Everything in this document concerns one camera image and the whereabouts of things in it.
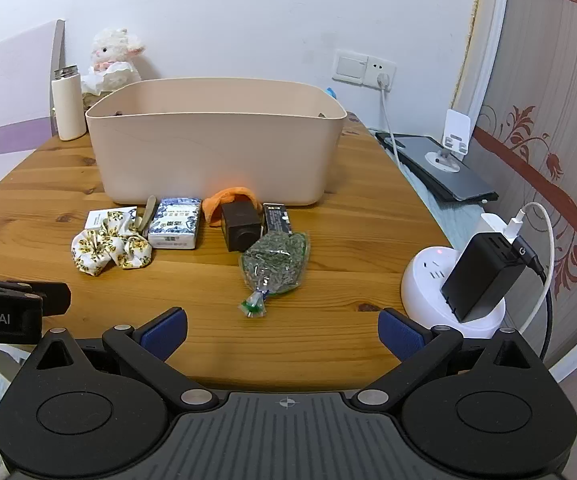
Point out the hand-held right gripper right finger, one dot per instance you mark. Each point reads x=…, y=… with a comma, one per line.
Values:
x=398, y=335

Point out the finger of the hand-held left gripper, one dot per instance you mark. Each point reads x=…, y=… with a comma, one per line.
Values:
x=43, y=295

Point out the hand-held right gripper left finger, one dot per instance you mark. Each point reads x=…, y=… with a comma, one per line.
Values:
x=166, y=334

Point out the round white power strip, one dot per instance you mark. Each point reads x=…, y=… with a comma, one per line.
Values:
x=423, y=287

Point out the floral fabric scrunchie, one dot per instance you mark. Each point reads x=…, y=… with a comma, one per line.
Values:
x=111, y=247

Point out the small white box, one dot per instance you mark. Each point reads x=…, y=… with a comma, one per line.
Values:
x=96, y=219

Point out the black power adapter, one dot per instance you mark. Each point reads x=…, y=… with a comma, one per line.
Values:
x=483, y=275

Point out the blue white tissue pack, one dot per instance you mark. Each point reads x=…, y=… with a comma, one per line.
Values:
x=174, y=225

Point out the grey hair clip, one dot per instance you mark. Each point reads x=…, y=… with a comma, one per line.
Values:
x=147, y=212

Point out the clear bag of green tea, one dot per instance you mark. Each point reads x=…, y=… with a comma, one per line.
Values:
x=273, y=262

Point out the dark brown cube box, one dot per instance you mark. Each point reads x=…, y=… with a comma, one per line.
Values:
x=241, y=225

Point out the orange cloth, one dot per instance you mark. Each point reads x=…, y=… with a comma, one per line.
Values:
x=213, y=205

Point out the white usb charger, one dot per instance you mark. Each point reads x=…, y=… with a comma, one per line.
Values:
x=492, y=224

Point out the black rectangular box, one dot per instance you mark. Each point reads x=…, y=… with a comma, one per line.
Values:
x=276, y=219

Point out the black laptop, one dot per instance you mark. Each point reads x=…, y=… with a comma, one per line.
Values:
x=461, y=180

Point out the beige plastic storage bin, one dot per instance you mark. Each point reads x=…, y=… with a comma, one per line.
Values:
x=208, y=160

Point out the white thermos bottle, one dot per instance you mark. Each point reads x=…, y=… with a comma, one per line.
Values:
x=68, y=110

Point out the pale purple board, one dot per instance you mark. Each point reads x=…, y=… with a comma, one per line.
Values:
x=13, y=85

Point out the white phone stand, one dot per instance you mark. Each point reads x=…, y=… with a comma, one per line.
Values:
x=456, y=127

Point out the small blue object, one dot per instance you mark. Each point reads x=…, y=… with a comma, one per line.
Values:
x=331, y=93

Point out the white plush lamb toy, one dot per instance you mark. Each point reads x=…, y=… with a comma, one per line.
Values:
x=111, y=52

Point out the white wall socket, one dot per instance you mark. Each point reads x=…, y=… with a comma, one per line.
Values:
x=386, y=66

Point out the white wall switch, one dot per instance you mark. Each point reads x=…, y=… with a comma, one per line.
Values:
x=349, y=66

